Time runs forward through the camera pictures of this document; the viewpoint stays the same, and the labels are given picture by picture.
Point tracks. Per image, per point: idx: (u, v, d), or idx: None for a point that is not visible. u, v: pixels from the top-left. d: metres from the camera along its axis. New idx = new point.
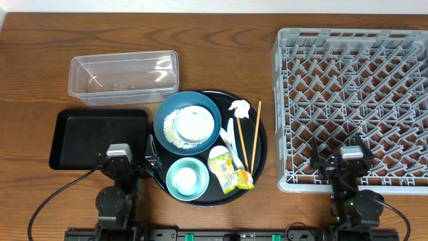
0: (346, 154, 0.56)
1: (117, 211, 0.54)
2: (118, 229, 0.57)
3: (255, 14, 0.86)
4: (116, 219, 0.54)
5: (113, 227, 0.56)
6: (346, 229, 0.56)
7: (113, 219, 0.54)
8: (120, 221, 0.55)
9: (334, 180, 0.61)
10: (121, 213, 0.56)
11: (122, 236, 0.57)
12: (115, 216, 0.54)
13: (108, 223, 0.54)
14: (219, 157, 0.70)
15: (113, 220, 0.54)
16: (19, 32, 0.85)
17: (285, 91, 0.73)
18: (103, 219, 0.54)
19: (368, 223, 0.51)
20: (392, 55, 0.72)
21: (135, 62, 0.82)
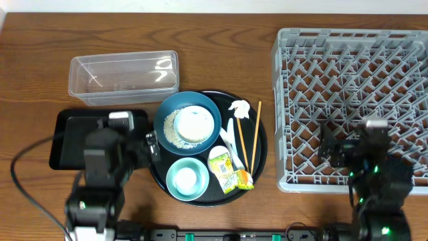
0: (371, 122, 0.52)
1: (108, 146, 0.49)
2: (101, 182, 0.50)
3: (255, 14, 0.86)
4: (103, 154, 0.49)
5: (99, 173, 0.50)
6: (372, 207, 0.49)
7: (101, 152, 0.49)
8: (109, 165, 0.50)
9: (350, 163, 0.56)
10: (112, 156, 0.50)
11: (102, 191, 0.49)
12: (103, 150, 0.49)
13: (95, 162, 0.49)
14: (219, 158, 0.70)
15: (101, 155, 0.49)
16: (18, 31, 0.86)
17: (285, 91, 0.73)
18: (91, 155, 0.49)
19: (398, 183, 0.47)
20: (392, 55, 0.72)
21: (135, 61, 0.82)
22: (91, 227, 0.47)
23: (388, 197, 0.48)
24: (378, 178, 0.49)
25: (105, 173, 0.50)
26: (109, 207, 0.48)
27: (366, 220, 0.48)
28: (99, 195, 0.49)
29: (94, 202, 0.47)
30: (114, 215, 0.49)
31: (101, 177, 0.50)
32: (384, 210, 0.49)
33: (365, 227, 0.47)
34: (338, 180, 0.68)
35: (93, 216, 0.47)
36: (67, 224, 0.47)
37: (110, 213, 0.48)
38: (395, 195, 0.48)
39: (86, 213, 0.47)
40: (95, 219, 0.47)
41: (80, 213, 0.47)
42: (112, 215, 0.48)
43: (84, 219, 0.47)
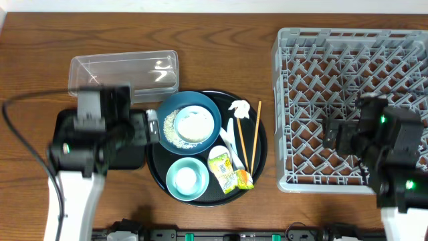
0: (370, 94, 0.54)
1: (101, 92, 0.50)
2: (92, 127, 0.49)
3: (255, 14, 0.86)
4: (95, 98, 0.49)
5: (90, 118, 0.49)
6: (389, 161, 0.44)
7: (95, 96, 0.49)
8: (101, 109, 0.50)
9: (355, 141, 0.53)
10: (105, 103, 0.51)
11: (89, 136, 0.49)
12: (97, 93, 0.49)
13: (87, 106, 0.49)
14: (217, 158, 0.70)
15: (93, 98, 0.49)
16: (17, 31, 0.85)
17: (285, 90, 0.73)
18: (84, 99, 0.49)
19: (407, 122, 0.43)
20: (392, 55, 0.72)
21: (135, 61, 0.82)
22: (77, 173, 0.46)
23: (404, 146, 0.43)
24: (388, 126, 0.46)
25: (96, 118, 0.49)
26: (95, 150, 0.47)
27: (385, 175, 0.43)
28: (86, 140, 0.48)
29: (81, 144, 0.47)
30: (102, 162, 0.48)
31: (92, 123, 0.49)
32: (402, 161, 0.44)
33: (385, 181, 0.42)
34: (338, 180, 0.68)
35: (79, 158, 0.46)
36: (49, 168, 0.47)
37: (97, 157, 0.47)
38: (410, 144, 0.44)
39: (71, 154, 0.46)
40: (82, 161, 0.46)
41: (65, 154, 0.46)
42: (99, 161, 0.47)
43: (69, 161, 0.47)
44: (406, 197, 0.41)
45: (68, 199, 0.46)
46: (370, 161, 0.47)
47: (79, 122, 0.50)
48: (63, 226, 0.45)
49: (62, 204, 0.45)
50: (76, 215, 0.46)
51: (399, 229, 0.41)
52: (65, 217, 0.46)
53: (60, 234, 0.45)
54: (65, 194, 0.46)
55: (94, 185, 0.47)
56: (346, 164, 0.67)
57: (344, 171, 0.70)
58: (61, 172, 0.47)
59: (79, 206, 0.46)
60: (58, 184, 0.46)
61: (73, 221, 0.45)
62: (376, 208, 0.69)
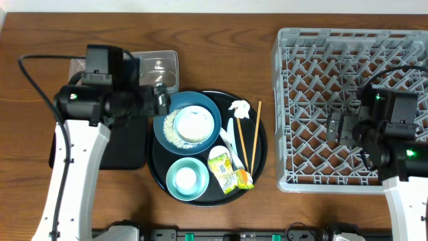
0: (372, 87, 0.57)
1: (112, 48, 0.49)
2: (99, 82, 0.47)
3: (255, 14, 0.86)
4: (105, 51, 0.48)
5: (97, 73, 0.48)
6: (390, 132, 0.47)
7: (104, 51, 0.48)
8: (109, 64, 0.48)
9: (356, 129, 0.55)
10: (114, 59, 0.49)
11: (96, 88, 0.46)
12: (106, 47, 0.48)
13: (95, 60, 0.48)
14: (217, 158, 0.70)
15: (102, 51, 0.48)
16: (17, 32, 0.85)
17: (285, 90, 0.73)
18: (92, 53, 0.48)
19: (403, 97, 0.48)
20: (392, 55, 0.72)
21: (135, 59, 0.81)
22: (85, 121, 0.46)
23: (400, 119, 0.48)
24: (383, 103, 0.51)
25: (103, 72, 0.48)
26: (103, 102, 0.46)
27: (385, 146, 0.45)
28: (92, 90, 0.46)
29: (88, 94, 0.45)
30: (110, 114, 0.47)
31: (99, 78, 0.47)
32: (400, 134, 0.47)
33: (386, 151, 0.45)
34: (338, 180, 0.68)
35: (85, 108, 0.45)
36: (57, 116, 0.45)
37: (104, 108, 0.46)
38: (406, 118, 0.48)
39: (78, 103, 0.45)
40: (89, 110, 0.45)
41: (72, 103, 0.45)
42: (107, 112, 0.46)
43: (76, 110, 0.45)
44: (407, 165, 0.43)
45: (75, 145, 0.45)
46: (368, 140, 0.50)
47: (85, 77, 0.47)
48: (69, 171, 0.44)
49: (69, 149, 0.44)
50: (83, 161, 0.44)
51: (401, 193, 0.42)
52: (71, 163, 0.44)
53: (66, 179, 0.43)
54: (73, 138, 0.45)
55: (101, 132, 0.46)
56: (346, 164, 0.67)
57: (344, 171, 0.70)
58: (67, 120, 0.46)
59: (87, 152, 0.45)
60: (65, 129, 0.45)
61: (80, 167, 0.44)
62: (376, 208, 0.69)
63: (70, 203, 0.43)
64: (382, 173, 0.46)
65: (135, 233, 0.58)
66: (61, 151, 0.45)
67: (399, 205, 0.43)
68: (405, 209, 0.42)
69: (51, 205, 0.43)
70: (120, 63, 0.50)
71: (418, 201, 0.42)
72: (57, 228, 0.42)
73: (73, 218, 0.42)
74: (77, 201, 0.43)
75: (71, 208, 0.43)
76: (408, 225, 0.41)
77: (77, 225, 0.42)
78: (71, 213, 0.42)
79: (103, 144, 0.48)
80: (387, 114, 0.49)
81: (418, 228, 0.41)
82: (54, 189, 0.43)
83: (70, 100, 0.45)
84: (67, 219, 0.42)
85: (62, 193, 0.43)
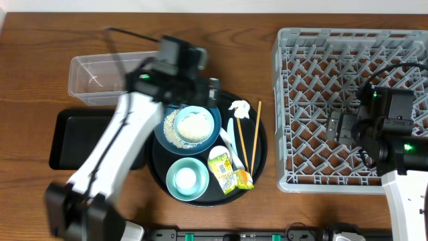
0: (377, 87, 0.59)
1: (180, 43, 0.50)
2: (163, 71, 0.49)
3: (255, 14, 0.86)
4: (174, 46, 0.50)
5: (164, 63, 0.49)
6: (388, 128, 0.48)
7: (174, 44, 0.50)
8: (177, 57, 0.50)
9: (354, 128, 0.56)
10: (182, 54, 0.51)
11: (162, 76, 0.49)
12: (176, 43, 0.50)
13: (165, 50, 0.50)
14: (217, 158, 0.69)
15: (172, 45, 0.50)
16: (17, 31, 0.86)
17: (285, 90, 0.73)
18: (164, 43, 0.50)
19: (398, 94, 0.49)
20: (393, 55, 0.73)
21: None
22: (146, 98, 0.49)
23: (397, 115, 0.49)
24: (380, 101, 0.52)
25: (170, 63, 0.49)
26: (163, 92, 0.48)
27: (384, 141, 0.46)
28: (158, 77, 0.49)
29: (154, 79, 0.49)
30: (167, 101, 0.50)
31: (164, 67, 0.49)
32: (399, 130, 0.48)
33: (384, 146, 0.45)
34: (338, 180, 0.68)
35: (149, 90, 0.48)
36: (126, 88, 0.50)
37: (162, 97, 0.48)
38: (403, 114, 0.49)
39: (144, 84, 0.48)
40: (151, 94, 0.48)
41: (139, 82, 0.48)
42: (164, 99, 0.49)
43: (140, 90, 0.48)
44: (406, 158, 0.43)
45: (132, 113, 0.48)
46: (367, 139, 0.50)
47: (154, 63, 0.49)
48: (123, 130, 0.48)
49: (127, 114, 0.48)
50: (136, 127, 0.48)
51: (400, 187, 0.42)
52: (126, 126, 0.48)
53: (116, 138, 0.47)
54: (134, 106, 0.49)
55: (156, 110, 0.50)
56: (346, 164, 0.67)
57: (344, 171, 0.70)
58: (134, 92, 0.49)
59: (142, 121, 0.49)
60: (130, 98, 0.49)
61: (133, 131, 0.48)
62: (376, 208, 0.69)
63: (117, 157, 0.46)
64: (380, 167, 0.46)
65: (140, 233, 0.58)
66: (119, 115, 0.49)
67: (398, 200, 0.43)
68: (404, 203, 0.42)
69: (96, 155, 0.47)
70: (187, 57, 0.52)
71: (417, 194, 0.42)
72: (95, 175, 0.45)
73: (114, 171, 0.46)
74: (121, 156, 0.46)
75: (115, 161, 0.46)
76: (408, 220, 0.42)
77: (114, 177, 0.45)
78: (114, 165, 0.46)
79: (154, 119, 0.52)
80: (384, 110, 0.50)
81: (417, 221, 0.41)
82: (106, 140, 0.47)
83: (139, 79, 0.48)
84: (109, 169, 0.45)
85: (112, 148, 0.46)
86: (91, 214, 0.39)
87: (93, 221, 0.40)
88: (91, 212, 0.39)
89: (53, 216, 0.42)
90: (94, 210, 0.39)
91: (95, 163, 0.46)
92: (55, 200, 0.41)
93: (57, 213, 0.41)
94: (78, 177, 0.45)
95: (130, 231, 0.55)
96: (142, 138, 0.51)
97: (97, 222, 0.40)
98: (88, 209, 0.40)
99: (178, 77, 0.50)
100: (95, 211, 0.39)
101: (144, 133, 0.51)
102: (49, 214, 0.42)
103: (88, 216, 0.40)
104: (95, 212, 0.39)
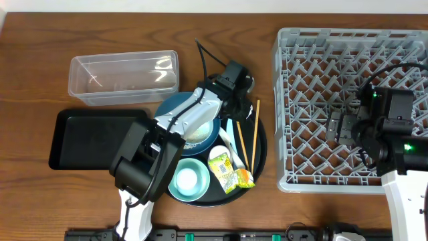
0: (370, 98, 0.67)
1: (242, 67, 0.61)
2: (225, 86, 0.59)
3: (255, 14, 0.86)
4: (239, 69, 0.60)
5: (228, 80, 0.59)
6: (389, 128, 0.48)
7: (240, 69, 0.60)
8: (237, 78, 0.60)
9: (354, 128, 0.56)
10: (239, 77, 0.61)
11: (224, 88, 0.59)
12: (242, 67, 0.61)
13: (230, 70, 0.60)
14: (217, 158, 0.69)
15: (237, 69, 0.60)
16: (17, 32, 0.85)
17: (285, 90, 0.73)
18: (231, 66, 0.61)
19: (400, 95, 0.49)
20: (393, 55, 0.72)
21: (136, 61, 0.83)
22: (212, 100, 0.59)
23: (397, 115, 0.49)
24: (380, 101, 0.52)
25: (231, 82, 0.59)
26: (223, 100, 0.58)
27: (384, 141, 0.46)
28: (221, 88, 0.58)
29: (220, 88, 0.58)
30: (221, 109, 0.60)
31: (227, 84, 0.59)
32: (398, 130, 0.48)
33: (384, 146, 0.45)
34: (338, 180, 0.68)
35: (217, 92, 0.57)
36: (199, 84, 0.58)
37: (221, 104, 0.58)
38: (402, 114, 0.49)
39: (214, 88, 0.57)
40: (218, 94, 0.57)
41: (210, 86, 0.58)
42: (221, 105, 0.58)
43: (210, 90, 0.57)
44: (406, 158, 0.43)
45: (205, 98, 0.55)
46: (366, 138, 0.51)
47: (219, 77, 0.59)
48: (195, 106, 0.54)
49: (201, 96, 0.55)
50: (206, 108, 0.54)
51: (399, 187, 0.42)
52: (198, 104, 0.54)
53: (192, 108, 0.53)
54: None
55: (217, 108, 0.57)
56: (346, 164, 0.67)
57: (344, 171, 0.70)
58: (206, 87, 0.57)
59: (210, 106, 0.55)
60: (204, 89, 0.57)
61: (202, 108, 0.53)
62: (376, 208, 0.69)
63: (192, 118, 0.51)
64: (380, 167, 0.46)
65: (150, 229, 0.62)
66: (194, 96, 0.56)
67: (398, 199, 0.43)
68: (404, 202, 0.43)
69: (173, 112, 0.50)
70: (243, 81, 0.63)
71: (417, 194, 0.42)
72: (175, 121, 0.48)
73: (186, 124, 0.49)
74: (193, 120, 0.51)
75: (188, 118, 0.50)
76: (408, 219, 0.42)
77: (186, 130, 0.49)
78: (188, 120, 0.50)
79: (211, 117, 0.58)
80: (384, 111, 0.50)
81: (417, 221, 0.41)
82: (182, 106, 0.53)
83: (210, 84, 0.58)
84: (182, 122, 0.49)
85: (190, 112, 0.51)
86: (167, 148, 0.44)
87: (167, 156, 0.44)
88: (168, 146, 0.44)
89: (126, 144, 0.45)
90: (172, 145, 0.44)
91: (174, 114, 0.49)
92: (141, 127, 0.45)
93: (135, 140, 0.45)
94: (161, 117, 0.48)
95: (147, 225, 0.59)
96: (203, 122, 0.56)
97: (170, 156, 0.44)
98: (166, 143, 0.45)
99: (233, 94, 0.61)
100: (172, 146, 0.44)
101: (205, 118, 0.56)
102: (125, 140, 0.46)
103: (164, 149, 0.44)
104: (173, 146, 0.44)
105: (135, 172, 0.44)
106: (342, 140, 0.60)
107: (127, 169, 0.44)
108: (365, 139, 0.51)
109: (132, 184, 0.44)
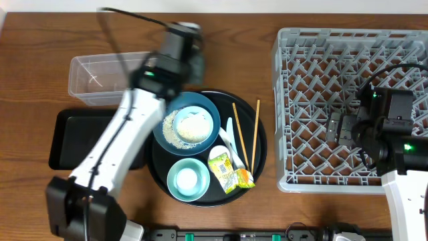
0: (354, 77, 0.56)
1: (184, 33, 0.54)
2: (166, 65, 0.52)
3: (256, 14, 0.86)
4: (180, 38, 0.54)
5: (168, 57, 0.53)
6: (389, 128, 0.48)
7: (179, 38, 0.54)
8: (180, 50, 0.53)
9: (354, 128, 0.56)
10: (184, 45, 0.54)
11: (165, 72, 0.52)
12: (182, 34, 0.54)
13: (170, 43, 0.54)
14: (217, 158, 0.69)
15: (177, 37, 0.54)
16: (17, 32, 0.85)
17: (285, 90, 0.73)
18: (169, 37, 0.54)
19: (398, 95, 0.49)
20: (393, 55, 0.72)
21: (114, 61, 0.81)
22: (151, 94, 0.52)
23: (397, 115, 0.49)
24: (379, 101, 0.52)
25: (172, 57, 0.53)
26: (166, 89, 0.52)
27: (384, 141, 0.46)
28: (162, 74, 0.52)
29: (160, 75, 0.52)
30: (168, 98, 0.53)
31: (166, 61, 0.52)
32: (399, 131, 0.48)
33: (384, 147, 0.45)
34: (338, 180, 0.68)
35: (152, 88, 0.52)
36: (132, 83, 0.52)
37: (165, 94, 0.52)
38: (403, 114, 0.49)
39: (148, 82, 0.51)
40: (155, 90, 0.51)
41: (144, 79, 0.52)
42: (167, 96, 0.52)
43: (144, 86, 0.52)
44: (406, 158, 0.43)
45: (136, 108, 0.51)
46: (366, 140, 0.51)
47: (157, 57, 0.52)
48: (126, 127, 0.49)
49: (131, 109, 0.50)
50: (139, 122, 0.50)
51: (400, 187, 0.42)
52: (128, 121, 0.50)
53: (121, 132, 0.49)
54: (138, 102, 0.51)
55: (159, 106, 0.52)
56: (346, 164, 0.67)
57: (344, 171, 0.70)
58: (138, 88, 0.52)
59: (145, 116, 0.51)
60: (134, 92, 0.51)
61: (134, 126, 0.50)
62: (376, 208, 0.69)
63: (118, 154, 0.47)
64: (380, 167, 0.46)
65: (140, 232, 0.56)
66: (123, 110, 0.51)
67: (398, 199, 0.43)
68: (404, 203, 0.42)
69: (97, 152, 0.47)
70: (190, 51, 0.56)
71: (417, 194, 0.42)
72: (98, 170, 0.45)
73: (114, 166, 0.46)
74: (122, 152, 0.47)
75: (117, 156, 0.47)
76: (408, 220, 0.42)
77: (116, 173, 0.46)
78: (116, 159, 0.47)
79: (158, 114, 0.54)
80: (384, 110, 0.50)
81: (417, 221, 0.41)
82: (108, 134, 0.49)
83: (145, 75, 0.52)
84: (110, 165, 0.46)
85: (115, 142, 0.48)
86: (91, 208, 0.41)
87: (95, 217, 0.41)
88: (93, 207, 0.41)
89: (53, 211, 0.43)
90: (95, 205, 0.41)
91: (96, 158, 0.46)
92: (57, 194, 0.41)
93: (58, 207, 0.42)
94: (80, 172, 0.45)
95: (130, 230, 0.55)
96: (145, 132, 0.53)
97: (99, 217, 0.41)
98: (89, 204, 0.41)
99: (184, 68, 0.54)
100: (96, 207, 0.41)
101: (148, 128, 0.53)
102: (50, 209, 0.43)
103: (89, 210, 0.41)
104: (98, 206, 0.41)
105: (74, 233, 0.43)
106: (342, 141, 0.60)
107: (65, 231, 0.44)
108: (365, 140, 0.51)
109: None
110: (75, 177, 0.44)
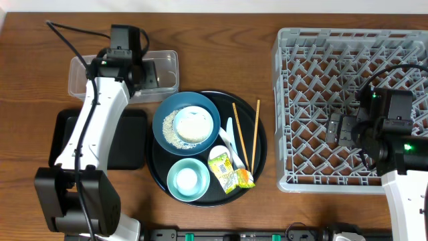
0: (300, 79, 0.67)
1: (129, 27, 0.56)
2: (122, 56, 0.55)
3: (256, 14, 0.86)
4: (128, 31, 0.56)
5: (120, 49, 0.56)
6: (388, 128, 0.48)
7: (126, 31, 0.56)
8: (129, 42, 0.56)
9: (354, 130, 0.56)
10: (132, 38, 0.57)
11: (122, 61, 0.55)
12: (128, 28, 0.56)
13: (117, 37, 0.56)
14: (217, 158, 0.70)
15: (124, 31, 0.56)
16: (17, 32, 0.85)
17: (285, 91, 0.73)
18: (115, 32, 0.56)
19: (398, 95, 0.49)
20: (393, 55, 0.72)
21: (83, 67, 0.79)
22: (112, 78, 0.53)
23: (397, 115, 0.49)
24: (379, 101, 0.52)
25: (125, 49, 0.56)
26: (127, 73, 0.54)
27: (384, 142, 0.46)
28: (118, 63, 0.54)
29: (115, 63, 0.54)
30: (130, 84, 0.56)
31: (122, 53, 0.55)
32: (398, 130, 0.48)
33: (384, 147, 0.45)
34: (338, 180, 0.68)
35: (112, 73, 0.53)
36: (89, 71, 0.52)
37: (127, 78, 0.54)
38: (402, 114, 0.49)
39: (106, 69, 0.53)
40: (115, 75, 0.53)
41: (102, 68, 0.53)
42: (128, 79, 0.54)
43: (105, 74, 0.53)
44: (405, 158, 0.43)
45: (102, 94, 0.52)
46: (366, 139, 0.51)
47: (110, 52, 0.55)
48: (95, 110, 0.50)
49: (97, 94, 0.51)
50: (107, 104, 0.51)
51: (400, 187, 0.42)
52: (97, 106, 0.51)
53: (91, 117, 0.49)
54: (101, 88, 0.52)
55: (122, 90, 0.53)
56: (346, 164, 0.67)
57: (344, 171, 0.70)
58: (98, 77, 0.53)
59: (112, 99, 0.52)
60: (95, 81, 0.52)
61: (104, 110, 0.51)
62: (376, 208, 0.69)
63: (95, 135, 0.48)
64: (380, 167, 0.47)
65: (138, 226, 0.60)
66: (89, 98, 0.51)
67: (398, 199, 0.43)
68: (404, 202, 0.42)
69: (75, 138, 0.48)
70: (138, 41, 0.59)
71: (417, 194, 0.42)
72: (81, 150, 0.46)
73: (94, 145, 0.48)
74: (98, 132, 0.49)
75: (94, 136, 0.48)
76: (408, 220, 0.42)
77: (97, 151, 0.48)
78: (94, 139, 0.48)
79: (126, 96, 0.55)
80: (383, 111, 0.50)
81: (418, 221, 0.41)
82: (81, 120, 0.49)
83: (100, 65, 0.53)
84: (89, 145, 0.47)
85: (88, 125, 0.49)
86: (85, 187, 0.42)
87: (90, 195, 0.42)
88: (85, 186, 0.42)
89: (47, 204, 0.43)
90: (89, 183, 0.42)
91: (75, 143, 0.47)
92: (47, 184, 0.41)
93: (50, 198, 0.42)
94: (64, 157, 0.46)
95: (129, 224, 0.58)
96: (115, 116, 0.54)
97: (93, 193, 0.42)
98: (81, 184, 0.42)
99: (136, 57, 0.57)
100: (89, 183, 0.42)
101: (118, 112, 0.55)
102: (43, 204, 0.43)
103: (82, 190, 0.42)
104: (90, 183, 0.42)
105: (74, 219, 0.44)
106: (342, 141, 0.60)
107: (65, 221, 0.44)
108: (365, 140, 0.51)
109: (77, 229, 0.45)
110: (61, 163, 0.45)
